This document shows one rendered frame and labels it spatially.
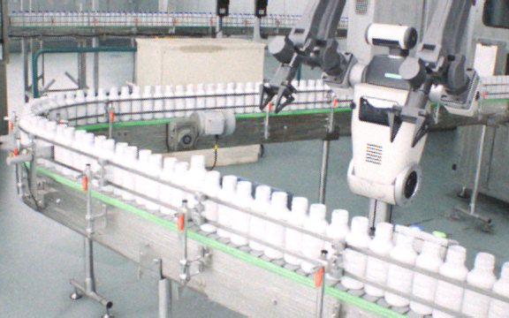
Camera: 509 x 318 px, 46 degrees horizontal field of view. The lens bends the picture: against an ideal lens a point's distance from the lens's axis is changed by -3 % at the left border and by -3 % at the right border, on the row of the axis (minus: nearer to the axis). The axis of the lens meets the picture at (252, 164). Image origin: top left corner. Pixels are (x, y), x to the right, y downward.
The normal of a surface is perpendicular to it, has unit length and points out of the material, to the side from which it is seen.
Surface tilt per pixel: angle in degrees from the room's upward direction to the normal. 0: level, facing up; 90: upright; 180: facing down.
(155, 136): 90
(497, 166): 88
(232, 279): 90
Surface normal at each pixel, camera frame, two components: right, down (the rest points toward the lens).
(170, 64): 0.50, 0.25
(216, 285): -0.66, 0.17
